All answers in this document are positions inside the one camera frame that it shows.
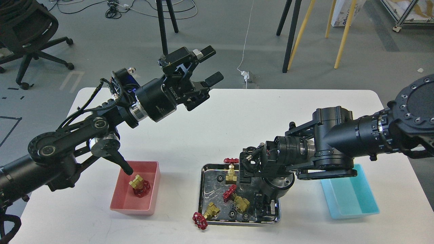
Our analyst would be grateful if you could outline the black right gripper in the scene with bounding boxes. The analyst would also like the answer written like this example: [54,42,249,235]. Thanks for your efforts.
[251,173,295,220]

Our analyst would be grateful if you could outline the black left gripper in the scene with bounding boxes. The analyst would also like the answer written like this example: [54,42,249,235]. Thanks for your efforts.
[135,46,224,122]

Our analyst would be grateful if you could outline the brass valve red handle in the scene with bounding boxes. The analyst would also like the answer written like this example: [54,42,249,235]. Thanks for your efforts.
[129,174,151,198]

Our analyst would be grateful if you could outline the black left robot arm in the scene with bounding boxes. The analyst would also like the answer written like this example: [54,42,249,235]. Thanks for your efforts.
[0,46,223,244]

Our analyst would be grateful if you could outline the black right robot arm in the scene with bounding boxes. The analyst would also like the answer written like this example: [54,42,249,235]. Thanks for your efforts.
[239,74,434,217]

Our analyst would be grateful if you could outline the brass valve tray centre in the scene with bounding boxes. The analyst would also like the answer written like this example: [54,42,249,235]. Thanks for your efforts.
[223,184,250,214]

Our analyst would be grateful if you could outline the small black gear bottom right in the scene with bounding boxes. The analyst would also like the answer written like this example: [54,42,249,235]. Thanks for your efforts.
[242,213,250,223]

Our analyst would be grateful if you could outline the small black gear bottom middle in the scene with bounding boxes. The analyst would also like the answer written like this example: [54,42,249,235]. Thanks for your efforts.
[228,210,237,219]

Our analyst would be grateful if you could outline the brass valve at tray top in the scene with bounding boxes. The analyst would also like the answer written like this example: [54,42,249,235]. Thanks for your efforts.
[223,158,240,184]

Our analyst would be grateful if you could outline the brass valve hanging off tray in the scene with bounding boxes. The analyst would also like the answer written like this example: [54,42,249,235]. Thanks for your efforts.
[192,201,221,230]

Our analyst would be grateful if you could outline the light blue plastic box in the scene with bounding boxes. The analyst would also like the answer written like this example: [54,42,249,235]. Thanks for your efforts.
[321,164,380,219]

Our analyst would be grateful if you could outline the pink plastic box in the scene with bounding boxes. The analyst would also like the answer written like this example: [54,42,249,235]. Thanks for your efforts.
[110,161,161,216]

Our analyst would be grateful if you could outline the white cardboard box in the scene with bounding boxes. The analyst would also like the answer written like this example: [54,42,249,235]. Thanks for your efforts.
[331,0,366,27]

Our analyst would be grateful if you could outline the shiny metal tray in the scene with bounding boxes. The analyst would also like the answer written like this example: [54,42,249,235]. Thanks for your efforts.
[197,164,281,226]

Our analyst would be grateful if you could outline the black stool legs left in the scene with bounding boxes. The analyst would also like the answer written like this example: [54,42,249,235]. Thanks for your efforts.
[156,0,179,56]

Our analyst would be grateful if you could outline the black stool legs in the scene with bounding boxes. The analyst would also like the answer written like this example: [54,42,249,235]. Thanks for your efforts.
[276,0,302,74]
[156,0,179,56]

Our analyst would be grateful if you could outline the black stool legs right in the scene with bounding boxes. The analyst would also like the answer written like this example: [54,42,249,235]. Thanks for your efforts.
[276,0,302,74]

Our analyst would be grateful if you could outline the yellow wooden stool legs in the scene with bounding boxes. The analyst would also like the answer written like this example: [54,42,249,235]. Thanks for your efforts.
[288,0,358,71]

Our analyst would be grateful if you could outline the black office chair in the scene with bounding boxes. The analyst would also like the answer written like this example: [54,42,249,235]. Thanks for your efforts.
[0,0,75,90]

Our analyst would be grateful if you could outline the white power cable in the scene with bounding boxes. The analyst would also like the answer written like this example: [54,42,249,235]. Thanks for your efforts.
[237,0,255,89]

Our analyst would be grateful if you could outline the black floor cables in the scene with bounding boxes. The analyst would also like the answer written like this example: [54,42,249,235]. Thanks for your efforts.
[37,0,198,20]

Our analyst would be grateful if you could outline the aluminium frame cart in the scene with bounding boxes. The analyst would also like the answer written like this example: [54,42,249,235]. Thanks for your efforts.
[380,0,434,33]

